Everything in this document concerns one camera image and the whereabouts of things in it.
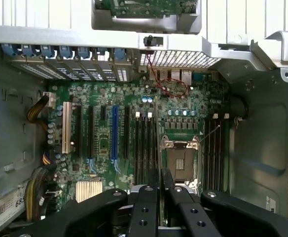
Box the thin red black wire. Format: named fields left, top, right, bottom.
left=145, top=53, right=189, bottom=98

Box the metal CPU socket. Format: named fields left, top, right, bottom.
left=160, top=135, right=202, bottom=196

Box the black round case speaker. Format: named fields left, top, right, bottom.
left=228, top=94, right=249, bottom=124

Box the blue expansion slot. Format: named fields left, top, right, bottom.
left=111, top=105, right=119, bottom=161

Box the green circuit board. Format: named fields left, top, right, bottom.
left=101, top=0, right=199, bottom=17

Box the yellow black power wire bundle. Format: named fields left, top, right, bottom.
left=26, top=95, right=50, bottom=132

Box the white barcode label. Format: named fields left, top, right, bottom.
left=0, top=181, right=28, bottom=228

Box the thin metal locking lever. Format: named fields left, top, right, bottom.
left=199, top=124, right=221, bottom=143

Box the white expansion slot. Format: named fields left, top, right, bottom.
left=62, top=101, right=71, bottom=155

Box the thick yellow black wire bundle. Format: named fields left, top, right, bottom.
left=25, top=164, right=59, bottom=222

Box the finned chipset heat sink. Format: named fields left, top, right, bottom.
left=75, top=181, right=104, bottom=204

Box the silver rear port block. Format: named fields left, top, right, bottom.
left=138, top=66, right=192, bottom=85

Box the small coloured wire bundle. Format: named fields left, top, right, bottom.
left=41, top=152, right=54, bottom=166

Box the white power connector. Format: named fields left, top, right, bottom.
left=42, top=91, right=58, bottom=108

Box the black RAM slot white latch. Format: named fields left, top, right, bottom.
left=204, top=113, right=211, bottom=192
left=134, top=111, right=142, bottom=185
left=147, top=111, right=154, bottom=183
left=216, top=113, right=222, bottom=193

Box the long black expansion slot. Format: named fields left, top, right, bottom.
left=71, top=102, right=83, bottom=159
left=123, top=106, right=131, bottom=160
left=87, top=106, right=95, bottom=159

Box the green motherboard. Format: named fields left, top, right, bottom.
left=46, top=71, right=231, bottom=205

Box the blue card retention clip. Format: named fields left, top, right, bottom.
left=2, top=43, right=18, bottom=58
left=59, top=45, right=73, bottom=60
left=21, top=44, right=37, bottom=58
left=113, top=47, right=125, bottom=61
left=76, top=46, right=92, bottom=60
left=40, top=45, right=55, bottom=59

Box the black intrusion switch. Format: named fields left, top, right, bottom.
left=143, top=35, right=165, bottom=48

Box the silver open PC case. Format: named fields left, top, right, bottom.
left=0, top=23, right=288, bottom=237

